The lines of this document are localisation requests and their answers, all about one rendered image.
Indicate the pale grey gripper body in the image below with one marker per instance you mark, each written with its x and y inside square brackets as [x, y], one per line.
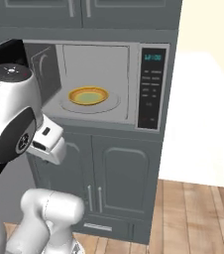
[53, 150]

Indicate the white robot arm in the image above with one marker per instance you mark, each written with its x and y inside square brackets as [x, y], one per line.
[15, 99]

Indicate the black microwave door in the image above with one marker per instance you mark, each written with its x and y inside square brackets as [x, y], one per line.
[5, 53]

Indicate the silver microwave oven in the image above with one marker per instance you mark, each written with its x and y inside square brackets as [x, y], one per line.
[150, 89]

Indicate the grey arched-panel cupboard door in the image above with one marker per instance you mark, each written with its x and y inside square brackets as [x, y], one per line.
[127, 175]
[74, 172]

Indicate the yellow plate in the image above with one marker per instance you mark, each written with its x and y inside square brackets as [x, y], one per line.
[88, 96]

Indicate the grey drawer front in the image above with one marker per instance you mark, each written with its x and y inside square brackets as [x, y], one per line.
[124, 229]

